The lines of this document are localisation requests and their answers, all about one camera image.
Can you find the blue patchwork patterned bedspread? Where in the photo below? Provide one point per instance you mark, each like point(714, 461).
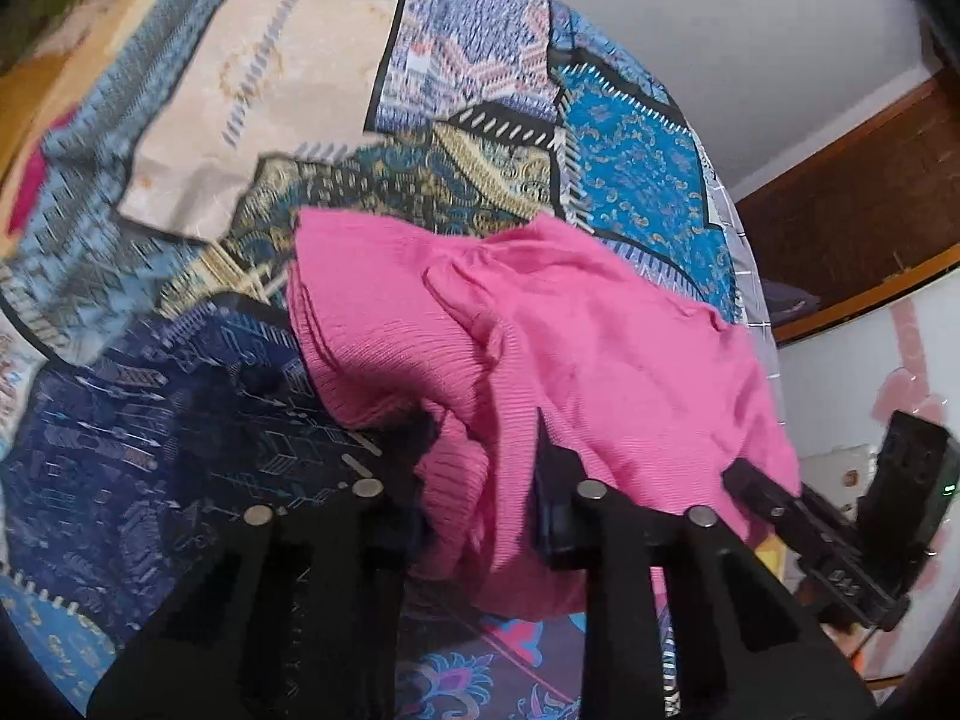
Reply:
point(149, 387)

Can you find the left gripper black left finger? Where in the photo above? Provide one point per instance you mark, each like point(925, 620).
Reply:
point(295, 618)

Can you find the dark wooden wardrobe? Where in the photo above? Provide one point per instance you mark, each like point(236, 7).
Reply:
point(867, 219)

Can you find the pink knit cardigan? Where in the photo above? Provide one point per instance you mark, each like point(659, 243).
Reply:
point(539, 331)

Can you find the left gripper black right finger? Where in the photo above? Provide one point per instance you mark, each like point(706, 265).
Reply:
point(744, 648)

